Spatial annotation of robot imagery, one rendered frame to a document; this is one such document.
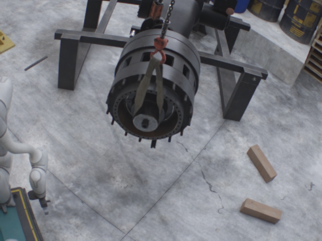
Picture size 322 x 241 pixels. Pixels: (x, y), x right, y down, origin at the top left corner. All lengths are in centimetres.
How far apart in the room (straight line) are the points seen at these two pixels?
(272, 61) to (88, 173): 283
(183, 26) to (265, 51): 199
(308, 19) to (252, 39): 100
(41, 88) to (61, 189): 119
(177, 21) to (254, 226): 183
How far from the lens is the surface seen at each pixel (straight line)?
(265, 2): 476
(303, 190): 338
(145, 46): 210
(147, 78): 177
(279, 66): 445
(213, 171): 298
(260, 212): 282
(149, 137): 214
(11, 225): 206
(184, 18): 268
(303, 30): 475
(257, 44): 444
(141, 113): 193
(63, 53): 305
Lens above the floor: 229
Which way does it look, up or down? 45 degrees down
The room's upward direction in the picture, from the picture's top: 19 degrees clockwise
